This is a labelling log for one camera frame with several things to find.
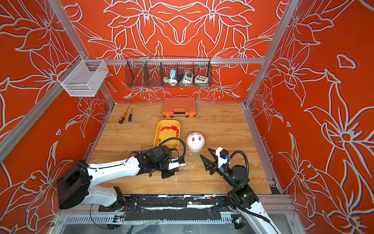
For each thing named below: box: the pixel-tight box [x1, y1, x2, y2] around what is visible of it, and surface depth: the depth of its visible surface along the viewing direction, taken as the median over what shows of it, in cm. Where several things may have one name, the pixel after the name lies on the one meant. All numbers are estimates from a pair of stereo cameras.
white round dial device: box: [179, 70, 194, 85], surface depth 93 cm
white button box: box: [194, 75, 209, 85], surface depth 96 cm
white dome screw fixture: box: [186, 131, 206, 153], surface depth 89 cm
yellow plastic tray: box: [153, 119, 181, 149], surface depth 103 cm
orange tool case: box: [162, 97, 197, 118], surface depth 113 cm
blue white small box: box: [169, 69, 177, 79], surface depth 85 cm
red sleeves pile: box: [160, 125, 179, 138], surface depth 106 cm
